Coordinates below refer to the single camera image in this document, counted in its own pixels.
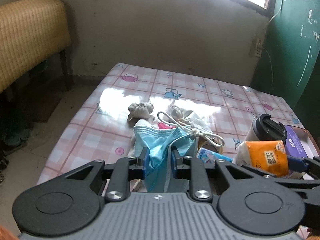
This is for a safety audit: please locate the cardboard box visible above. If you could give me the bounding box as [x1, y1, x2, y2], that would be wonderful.
[288, 125, 319, 158]

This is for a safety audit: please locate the green door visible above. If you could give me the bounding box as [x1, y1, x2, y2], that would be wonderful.
[251, 0, 319, 134]

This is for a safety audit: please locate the wall power socket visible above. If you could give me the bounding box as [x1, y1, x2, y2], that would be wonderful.
[254, 38, 263, 58]

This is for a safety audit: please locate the blue surgical face mask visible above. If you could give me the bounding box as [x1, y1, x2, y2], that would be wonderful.
[133, 126, 199, 193]

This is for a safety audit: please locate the pink small sock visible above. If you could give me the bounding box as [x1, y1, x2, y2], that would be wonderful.
[157, 122, 176, 129]

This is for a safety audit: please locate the blue white tissue packet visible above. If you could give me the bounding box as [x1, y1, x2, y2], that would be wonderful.
[196, 147, 233, 163]

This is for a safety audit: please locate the pink checkered tablecloth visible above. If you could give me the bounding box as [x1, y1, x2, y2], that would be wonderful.
[39, 63, 302, 183]

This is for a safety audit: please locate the orange tissue pack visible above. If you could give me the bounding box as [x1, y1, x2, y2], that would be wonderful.
[233, 140, 289, 177]

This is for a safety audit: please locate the white drawstring cloth bag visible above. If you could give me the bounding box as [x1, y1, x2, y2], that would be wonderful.
[157, 105, 225, 148]

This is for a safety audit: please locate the black lidded travel cup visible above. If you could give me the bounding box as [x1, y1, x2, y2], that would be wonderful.
[245, 114, 287, 144]

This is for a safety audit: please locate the purple wipes pack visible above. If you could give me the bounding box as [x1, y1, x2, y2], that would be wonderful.
[285, 125, 308, 158]

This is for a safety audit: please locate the yellow tape roll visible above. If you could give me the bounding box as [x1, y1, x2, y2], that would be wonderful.
[197, 137, 221, 153]

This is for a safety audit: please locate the woven rattan bench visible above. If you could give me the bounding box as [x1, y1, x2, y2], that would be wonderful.
[1, 0, 71, 91]

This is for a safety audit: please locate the white power cable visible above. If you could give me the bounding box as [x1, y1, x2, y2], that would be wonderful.
[262, 0, 288, 93]

